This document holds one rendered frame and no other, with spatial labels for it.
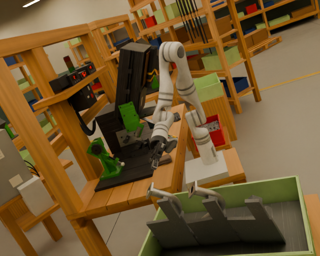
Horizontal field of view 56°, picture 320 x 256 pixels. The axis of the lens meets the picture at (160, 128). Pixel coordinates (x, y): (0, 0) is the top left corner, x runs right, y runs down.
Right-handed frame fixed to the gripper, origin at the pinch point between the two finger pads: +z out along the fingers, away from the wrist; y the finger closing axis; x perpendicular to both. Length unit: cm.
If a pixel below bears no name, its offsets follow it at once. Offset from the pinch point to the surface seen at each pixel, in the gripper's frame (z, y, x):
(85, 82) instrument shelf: -96, -48, -47
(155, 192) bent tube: 14.3, 1.4, 1.7
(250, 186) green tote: -5.6, 5.1, 43.5
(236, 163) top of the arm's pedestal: -40, -14, 53
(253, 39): -734, -156, 265
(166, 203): 17.9, 2.4, 6.2
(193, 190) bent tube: 18.1, 14.4, 10.4
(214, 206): 20.7, 14.1, 18.7
